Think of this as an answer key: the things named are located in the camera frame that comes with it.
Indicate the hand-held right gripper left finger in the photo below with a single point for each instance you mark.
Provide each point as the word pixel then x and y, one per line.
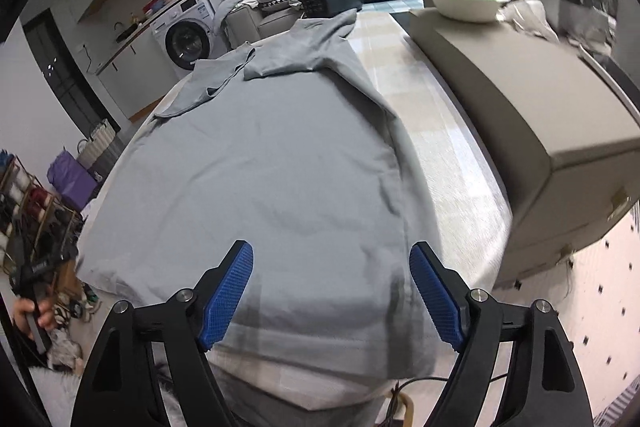
pixel 227 297

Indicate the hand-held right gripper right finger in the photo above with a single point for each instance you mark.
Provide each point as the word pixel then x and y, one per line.
pixel 435 302

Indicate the grey t-shirt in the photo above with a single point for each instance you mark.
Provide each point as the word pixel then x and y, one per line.
pixel 275 167

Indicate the person's left hand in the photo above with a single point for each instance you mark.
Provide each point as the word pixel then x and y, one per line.
pixel 21 314

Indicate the wooden shoe rack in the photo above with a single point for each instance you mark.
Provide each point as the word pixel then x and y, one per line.
pixel 30 202

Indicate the purple bag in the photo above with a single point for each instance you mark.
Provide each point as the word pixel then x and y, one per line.
pixel 70 179

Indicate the striped woven basket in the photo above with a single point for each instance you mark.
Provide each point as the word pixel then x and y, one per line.
pixel 97 142

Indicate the black glass door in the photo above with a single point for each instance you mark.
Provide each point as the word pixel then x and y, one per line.
pixel 60 77

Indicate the white counter cabinet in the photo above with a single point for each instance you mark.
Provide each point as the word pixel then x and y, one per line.
pixel 130 72

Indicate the black white striped rug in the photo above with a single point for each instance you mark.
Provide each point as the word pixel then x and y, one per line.
pixel 625 407

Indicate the white washing machine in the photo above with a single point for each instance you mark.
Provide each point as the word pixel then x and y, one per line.
pixel 185 39

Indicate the grey sofa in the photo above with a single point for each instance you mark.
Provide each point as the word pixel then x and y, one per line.
pixel 272 27

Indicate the white bowl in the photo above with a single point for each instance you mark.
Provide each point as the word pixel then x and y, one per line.
pixel 465 12

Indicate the grey cloth on sofa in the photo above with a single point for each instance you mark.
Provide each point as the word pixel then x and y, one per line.
pixel 235 2

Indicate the clear plastic bag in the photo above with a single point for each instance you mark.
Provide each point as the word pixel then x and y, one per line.
pixel 530 19

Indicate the black white checkered cushion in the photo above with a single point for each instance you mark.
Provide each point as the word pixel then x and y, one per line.
pixel 280 0

